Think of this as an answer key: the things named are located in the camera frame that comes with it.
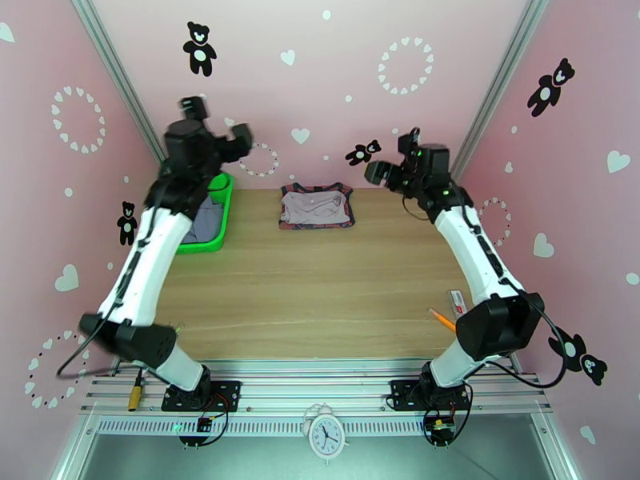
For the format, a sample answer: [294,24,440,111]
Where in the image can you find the grey-blue garment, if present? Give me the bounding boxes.
[182,193,225,244]

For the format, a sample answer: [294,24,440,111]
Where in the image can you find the red shirt with navy trim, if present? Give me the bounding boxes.
[278,182,359,231]

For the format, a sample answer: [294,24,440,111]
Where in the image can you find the green plastic basket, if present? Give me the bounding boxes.
[174,172,235,255]

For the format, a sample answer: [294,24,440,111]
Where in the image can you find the orange pencil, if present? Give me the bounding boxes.
[427,306,458,334]

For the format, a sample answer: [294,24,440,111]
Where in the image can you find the controller board with yellow plug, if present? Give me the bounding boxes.
[425,416,456,446]

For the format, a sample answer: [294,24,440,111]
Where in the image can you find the white alarm clock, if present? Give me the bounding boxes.
[302,402,351,465]

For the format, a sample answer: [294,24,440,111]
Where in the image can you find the grey metal base panel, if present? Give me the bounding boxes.
[50,415,576,480]

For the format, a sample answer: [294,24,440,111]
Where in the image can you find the black teddy bear wall sticker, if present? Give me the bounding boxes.
[345,139,383,168]
[526,57,577,118]
[117,201,139,246]
[547,325,609,388]
[182,21,218,78]

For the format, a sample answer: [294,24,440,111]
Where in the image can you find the aluminium corner post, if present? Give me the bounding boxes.
[447,0,555,182]
[67,0,172,167]

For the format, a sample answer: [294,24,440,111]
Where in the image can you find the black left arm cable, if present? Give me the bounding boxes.
[55,317,132,381]

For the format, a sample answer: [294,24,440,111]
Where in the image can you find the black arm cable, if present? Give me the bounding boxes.
[55,317,132,381]
[486,292,571,391]

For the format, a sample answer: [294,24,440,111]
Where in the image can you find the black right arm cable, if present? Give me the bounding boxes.
[486,292,571,391]

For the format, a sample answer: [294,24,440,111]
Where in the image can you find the black controller board cable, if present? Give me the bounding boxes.
[422,388,474,448]
[179,398,230,449]

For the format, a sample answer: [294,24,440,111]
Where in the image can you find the aluminium rail platform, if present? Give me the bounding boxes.
[78,357,554,417]

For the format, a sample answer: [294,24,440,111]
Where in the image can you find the yellow handled screwdriver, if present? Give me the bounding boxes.
[127,368,147,413]

